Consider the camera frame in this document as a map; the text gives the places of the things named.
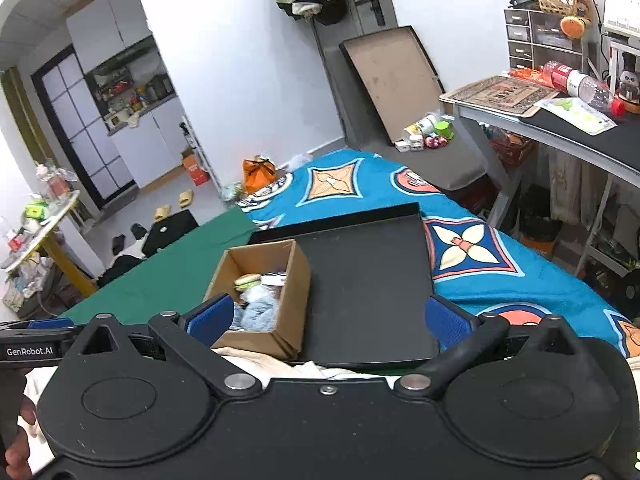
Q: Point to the leaning brown board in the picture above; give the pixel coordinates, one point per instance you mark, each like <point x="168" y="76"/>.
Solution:
<point x="390" y="85"/>

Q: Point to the small red toys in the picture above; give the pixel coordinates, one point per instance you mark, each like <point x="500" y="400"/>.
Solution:
<point x="435" y="142"/>

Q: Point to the grey plush toy pink patch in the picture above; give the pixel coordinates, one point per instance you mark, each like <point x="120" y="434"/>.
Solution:
<point x="257" y="310"/>

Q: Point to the black stool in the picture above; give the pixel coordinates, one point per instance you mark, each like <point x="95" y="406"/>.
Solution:
<point x="170" y="232"/>

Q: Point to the cream fleece towel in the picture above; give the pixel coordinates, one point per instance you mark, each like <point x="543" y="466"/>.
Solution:
<point x="300" y="370"/>

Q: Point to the white narrow rack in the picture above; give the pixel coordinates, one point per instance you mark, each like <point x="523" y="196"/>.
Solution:
<point x="200" y="155"/>

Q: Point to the clear plastic bottle red cap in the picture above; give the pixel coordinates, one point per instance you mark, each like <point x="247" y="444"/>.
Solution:
<point x="580" y="85"/>

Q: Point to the green and white flat packet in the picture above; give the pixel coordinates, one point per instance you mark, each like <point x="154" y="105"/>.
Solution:
<point x="575" y="112"/>

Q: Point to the green cup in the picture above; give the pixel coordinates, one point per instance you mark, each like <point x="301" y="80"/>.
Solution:
<point x="444" y="130"/>

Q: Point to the white charger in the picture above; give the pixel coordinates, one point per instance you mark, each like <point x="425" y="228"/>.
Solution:
<point x="400" y="145"/>

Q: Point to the red basket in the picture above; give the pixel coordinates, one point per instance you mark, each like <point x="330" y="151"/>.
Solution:
<point x="512" y="150"/>

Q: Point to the white kitchen cabinet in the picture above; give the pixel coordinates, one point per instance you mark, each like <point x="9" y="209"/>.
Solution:
<point x="150" y="150"/>

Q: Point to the grey desk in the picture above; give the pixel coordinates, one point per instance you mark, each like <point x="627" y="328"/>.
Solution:
<point x="575" y="145"/>

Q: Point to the brown cardboard box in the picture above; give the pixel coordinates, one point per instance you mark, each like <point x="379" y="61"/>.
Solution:
<point x="290" y="310"/>

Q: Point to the black slipper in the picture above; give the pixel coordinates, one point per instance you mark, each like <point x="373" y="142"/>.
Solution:
<point x="120" y="245"/>
<point x="139" y="232"/>

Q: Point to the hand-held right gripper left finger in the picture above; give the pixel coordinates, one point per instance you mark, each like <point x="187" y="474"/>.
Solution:
<point x="210" y="317"/>

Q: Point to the orange burger plush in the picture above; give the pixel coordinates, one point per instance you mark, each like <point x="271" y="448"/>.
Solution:
<point x="573" y="27"/>

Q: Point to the orange bag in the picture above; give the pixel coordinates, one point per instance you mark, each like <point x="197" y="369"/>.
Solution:
<point x="260" y="175"/>

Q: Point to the white plastic bag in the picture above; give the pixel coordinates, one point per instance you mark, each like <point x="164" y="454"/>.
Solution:
<point x="297" y="161"/>

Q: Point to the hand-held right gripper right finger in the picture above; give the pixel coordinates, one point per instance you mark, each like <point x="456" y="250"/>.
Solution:
<point x="450" y="322"/>

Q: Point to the small white toy box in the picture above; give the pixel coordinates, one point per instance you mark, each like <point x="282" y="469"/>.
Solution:
<point x="415" y="142"/>

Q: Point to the white wall cabinet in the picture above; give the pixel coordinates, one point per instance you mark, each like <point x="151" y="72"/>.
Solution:
<point x="105" y="25"/>

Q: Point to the grey drawer organizer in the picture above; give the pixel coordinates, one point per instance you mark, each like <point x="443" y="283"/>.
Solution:
<point x="545" y="40"/>

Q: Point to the orange carton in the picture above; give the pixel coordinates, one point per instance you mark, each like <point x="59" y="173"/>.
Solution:
<point x="196" y="170"/>

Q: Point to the yellow round table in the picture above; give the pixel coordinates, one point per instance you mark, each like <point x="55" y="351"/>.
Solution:
<point x="55" y="240"/>

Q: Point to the black framed sliding door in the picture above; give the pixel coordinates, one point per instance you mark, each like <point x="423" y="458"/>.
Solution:
<point x="80" y="130"/>

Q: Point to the person's left hand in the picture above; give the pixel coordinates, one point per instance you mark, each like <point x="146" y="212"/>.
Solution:
<point x="17" y="452"/>

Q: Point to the green cloth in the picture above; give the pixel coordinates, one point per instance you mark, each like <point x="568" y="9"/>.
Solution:
<point x="175" y="265"/>

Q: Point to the beige tote bag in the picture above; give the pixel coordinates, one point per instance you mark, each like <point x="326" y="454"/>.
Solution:
<point x="565" y="190"/>

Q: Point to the black and white clothing pile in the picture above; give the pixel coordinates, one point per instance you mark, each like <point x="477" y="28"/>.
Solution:
<point x="120" y="267"/>

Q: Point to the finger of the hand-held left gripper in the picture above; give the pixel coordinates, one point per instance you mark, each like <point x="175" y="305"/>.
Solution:
<point x="50" y="323"/>

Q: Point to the black tray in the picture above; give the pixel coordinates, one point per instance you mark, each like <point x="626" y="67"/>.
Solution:
<point x="370" y="285"/>

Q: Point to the blue printed blanket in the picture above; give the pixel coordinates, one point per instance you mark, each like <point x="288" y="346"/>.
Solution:
<point x="370" y="185"/>

